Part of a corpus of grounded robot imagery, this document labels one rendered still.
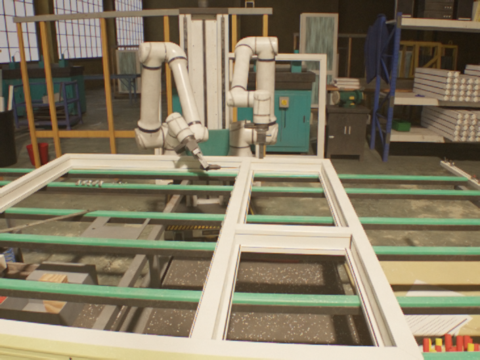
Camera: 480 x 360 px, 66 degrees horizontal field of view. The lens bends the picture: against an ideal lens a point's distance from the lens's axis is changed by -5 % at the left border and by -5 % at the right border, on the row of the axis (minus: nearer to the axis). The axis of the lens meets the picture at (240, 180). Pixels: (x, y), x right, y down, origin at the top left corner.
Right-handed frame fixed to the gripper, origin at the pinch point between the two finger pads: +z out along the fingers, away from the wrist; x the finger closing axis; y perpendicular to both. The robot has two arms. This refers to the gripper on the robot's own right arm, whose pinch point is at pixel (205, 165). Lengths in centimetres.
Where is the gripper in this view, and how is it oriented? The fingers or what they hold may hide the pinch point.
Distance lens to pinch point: 197.6
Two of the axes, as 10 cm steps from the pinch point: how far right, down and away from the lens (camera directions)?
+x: 0.7, 2.6, 9.6
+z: 5.6, 7.9, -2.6
